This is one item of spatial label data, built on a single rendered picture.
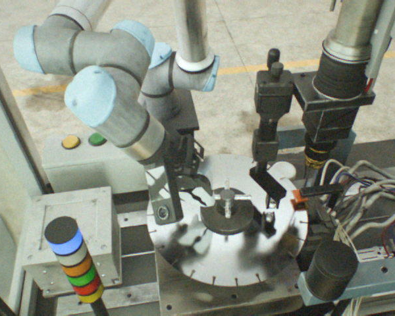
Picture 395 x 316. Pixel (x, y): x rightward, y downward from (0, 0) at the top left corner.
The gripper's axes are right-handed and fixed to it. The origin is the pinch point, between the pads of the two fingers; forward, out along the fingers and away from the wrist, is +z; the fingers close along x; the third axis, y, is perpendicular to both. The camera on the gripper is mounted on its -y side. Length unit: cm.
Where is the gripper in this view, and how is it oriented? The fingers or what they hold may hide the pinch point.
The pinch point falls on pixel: (208, 205)
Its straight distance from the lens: 76.7
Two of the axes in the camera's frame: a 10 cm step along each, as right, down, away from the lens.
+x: -8.4, 2.0, 5.0
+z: 5.3, 5.0, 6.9
